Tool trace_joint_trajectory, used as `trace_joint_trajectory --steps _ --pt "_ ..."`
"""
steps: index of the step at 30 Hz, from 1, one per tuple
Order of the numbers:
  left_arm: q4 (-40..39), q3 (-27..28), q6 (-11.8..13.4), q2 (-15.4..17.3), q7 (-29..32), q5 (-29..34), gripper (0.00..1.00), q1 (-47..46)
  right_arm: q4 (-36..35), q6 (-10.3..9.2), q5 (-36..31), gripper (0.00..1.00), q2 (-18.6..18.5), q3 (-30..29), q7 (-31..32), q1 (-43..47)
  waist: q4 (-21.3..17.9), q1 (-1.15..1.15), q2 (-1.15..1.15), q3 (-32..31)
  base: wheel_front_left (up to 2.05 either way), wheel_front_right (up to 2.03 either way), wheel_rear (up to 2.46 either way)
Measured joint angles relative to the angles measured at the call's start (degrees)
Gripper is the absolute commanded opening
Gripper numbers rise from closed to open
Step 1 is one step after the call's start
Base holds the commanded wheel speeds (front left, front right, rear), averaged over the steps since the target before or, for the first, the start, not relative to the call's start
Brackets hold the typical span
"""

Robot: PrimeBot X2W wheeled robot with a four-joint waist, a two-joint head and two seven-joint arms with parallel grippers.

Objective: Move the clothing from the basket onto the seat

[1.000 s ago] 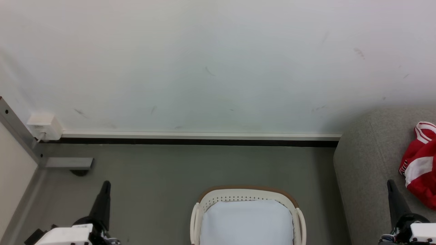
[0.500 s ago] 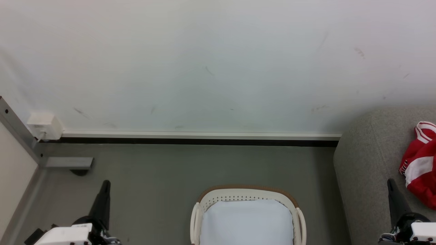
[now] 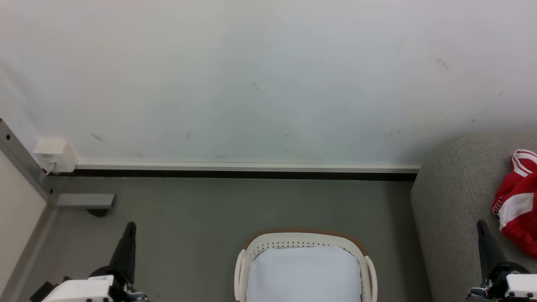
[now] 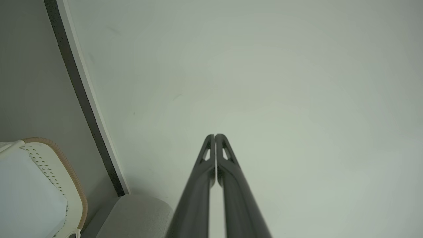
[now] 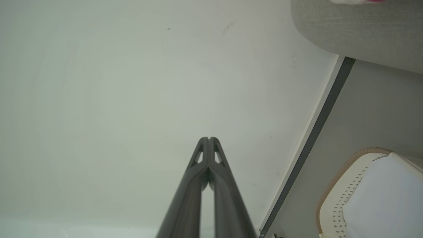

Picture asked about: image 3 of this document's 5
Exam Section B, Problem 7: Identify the grey fabric sofa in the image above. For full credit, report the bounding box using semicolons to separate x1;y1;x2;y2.
410;133;537;302

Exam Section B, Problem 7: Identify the beige partition panel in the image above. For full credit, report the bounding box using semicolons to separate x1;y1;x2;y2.
0;150;47;296

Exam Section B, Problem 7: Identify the red and white jersey garment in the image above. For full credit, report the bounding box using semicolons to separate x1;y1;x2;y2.
491;149;537;258

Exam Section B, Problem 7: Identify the grey partition foot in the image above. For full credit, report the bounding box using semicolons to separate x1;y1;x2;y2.
0;118;54;203

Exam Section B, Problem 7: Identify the white laundry basket brown rim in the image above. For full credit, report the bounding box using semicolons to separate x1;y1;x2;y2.
234;228;378;302

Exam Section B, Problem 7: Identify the white wall socket box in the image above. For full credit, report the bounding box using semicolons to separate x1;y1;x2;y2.
33;138;78;174

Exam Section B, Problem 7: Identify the white and black wall baseboard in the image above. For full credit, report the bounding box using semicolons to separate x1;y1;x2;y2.
75;162;421;182

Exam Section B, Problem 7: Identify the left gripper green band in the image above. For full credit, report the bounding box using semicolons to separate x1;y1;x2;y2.
88;222;148;302

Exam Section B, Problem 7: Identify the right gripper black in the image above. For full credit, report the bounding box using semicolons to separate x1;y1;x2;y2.
477;220;532;302

